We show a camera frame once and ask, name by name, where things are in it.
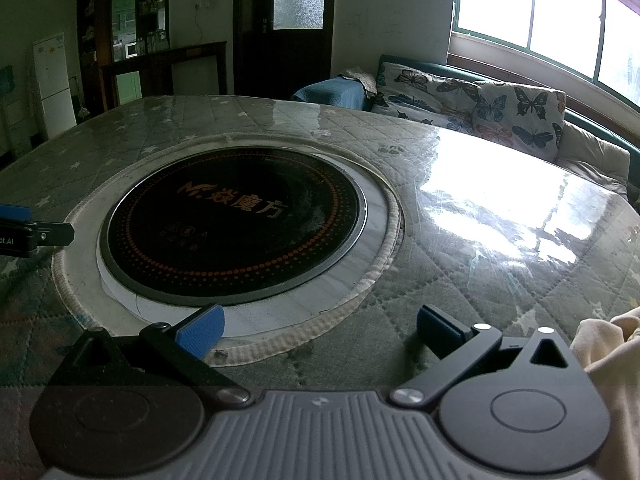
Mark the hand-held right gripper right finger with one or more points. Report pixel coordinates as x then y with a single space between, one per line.
435 325

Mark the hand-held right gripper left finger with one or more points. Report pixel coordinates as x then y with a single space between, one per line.
200 327

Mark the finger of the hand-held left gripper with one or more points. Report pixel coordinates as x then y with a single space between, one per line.
50 234

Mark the cream garment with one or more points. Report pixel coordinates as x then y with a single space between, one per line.
615 360

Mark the black round induction cooker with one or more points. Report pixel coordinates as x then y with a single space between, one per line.
225 240

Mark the white refrigerator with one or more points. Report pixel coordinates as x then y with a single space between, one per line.
52 80

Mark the dark wooden shelf cabinet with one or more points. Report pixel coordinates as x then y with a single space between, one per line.
150 70

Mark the white microwave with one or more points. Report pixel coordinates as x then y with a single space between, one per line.
131 50

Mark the cream cushion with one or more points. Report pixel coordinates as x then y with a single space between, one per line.
590 155

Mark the blue blanket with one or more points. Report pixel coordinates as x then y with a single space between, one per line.
335 92

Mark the blue sofa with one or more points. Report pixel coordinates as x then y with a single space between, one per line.
465 71

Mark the beige towel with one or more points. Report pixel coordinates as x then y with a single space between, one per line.
357 80

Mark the dark wooden glass door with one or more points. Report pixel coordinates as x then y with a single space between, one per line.
255 60

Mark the window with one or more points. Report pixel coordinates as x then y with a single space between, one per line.
565 10

